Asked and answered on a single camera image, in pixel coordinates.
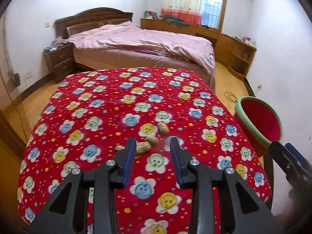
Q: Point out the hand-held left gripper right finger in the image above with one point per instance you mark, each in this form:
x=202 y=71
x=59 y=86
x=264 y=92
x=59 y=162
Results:
x=176 y=160

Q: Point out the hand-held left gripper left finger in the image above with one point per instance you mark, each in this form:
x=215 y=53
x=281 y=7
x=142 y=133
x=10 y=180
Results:
x=129 y=160

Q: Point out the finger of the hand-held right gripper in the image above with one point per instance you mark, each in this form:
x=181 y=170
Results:
x=296 y=153
x=282 y=160

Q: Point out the peanut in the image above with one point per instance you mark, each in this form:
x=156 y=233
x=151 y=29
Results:
x=119 y=148
x=163 y=128
x=143 y=148
x=152 y=141

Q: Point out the red bin with green rim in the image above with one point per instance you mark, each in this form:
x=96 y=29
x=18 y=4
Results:
x=263 y=121

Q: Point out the person's left hand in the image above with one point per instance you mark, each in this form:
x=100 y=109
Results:
x=147 y=231

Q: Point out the red printed smiley blanket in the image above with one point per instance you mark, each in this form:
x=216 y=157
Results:
x=109 y=102

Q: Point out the clear glass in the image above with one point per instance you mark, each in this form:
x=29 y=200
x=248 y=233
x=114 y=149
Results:
x=245 y=55

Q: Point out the wooden nightstand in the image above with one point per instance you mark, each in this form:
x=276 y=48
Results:
x=61 y=63

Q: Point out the pink quilt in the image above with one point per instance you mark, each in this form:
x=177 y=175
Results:
x=136 y=39

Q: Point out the small bottles and cups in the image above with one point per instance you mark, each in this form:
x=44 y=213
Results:
x=247 y=41

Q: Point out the long wooden cabinet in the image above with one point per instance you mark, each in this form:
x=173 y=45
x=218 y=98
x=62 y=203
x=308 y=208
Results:
x=226 y=46

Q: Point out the pale crumpled clothes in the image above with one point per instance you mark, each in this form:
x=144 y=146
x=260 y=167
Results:
x=57 y=43

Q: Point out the dark grey clothes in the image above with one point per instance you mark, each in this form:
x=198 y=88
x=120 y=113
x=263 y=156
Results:
x=175 y=20

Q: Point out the row of books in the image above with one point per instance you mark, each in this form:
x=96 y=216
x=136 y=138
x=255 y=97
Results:
x=151 y=15

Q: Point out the wooden bed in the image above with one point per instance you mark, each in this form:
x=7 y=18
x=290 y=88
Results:
x=97 y=14

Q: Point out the barred window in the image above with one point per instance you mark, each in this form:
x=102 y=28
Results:
x=213 y=7

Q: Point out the floral curtain with red hem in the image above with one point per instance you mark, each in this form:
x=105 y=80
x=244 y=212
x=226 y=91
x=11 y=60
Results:
x=181 y=0

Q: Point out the wooden door frame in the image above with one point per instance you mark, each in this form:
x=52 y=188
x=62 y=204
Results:
x=9 y=126

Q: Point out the black wall charger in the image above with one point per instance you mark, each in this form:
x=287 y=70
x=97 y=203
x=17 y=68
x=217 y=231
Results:
x=16 y=79

